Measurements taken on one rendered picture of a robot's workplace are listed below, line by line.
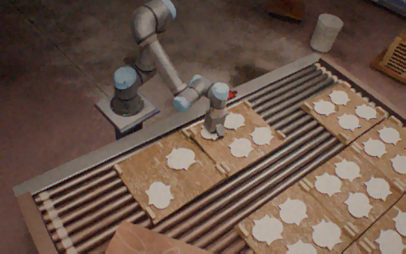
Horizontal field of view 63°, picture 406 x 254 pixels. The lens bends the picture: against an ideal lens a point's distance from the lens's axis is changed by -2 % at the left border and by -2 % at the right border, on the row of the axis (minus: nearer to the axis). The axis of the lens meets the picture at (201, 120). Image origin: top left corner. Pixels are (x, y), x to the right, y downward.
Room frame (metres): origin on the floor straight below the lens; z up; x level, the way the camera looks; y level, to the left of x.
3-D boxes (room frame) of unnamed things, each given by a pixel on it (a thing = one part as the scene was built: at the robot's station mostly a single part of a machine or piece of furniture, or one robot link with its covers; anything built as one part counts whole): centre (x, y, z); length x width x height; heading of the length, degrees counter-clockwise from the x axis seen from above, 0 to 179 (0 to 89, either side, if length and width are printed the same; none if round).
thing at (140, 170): (0.88, 0.11, 0.93); 0.41 x 0.35 x 0.02; 136
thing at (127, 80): (1.31, 0.43, 1.06); 0.13 x 0.12 x 0.14; 149
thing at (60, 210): (1.24, -0.12, 0.90); 1.95 x 0.05 x 0.05; 133
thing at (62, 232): (1.17, -0.19, 0.90); 1.95 x 0.05 x 0.05; 133
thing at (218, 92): (1.16, -0.06, 1.21); 0.09 x 0.08 x 0.11; 59
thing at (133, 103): (1.31, 0.43, 0.94); 0.15 x 0.15 x 0.10
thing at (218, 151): (1.18, -0.20, 0.93); 0.41 x 0.35 x 0.02; 134
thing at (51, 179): (1.36, -0.01, 0.89); 2.08 x 0.08 x 0.06; 133
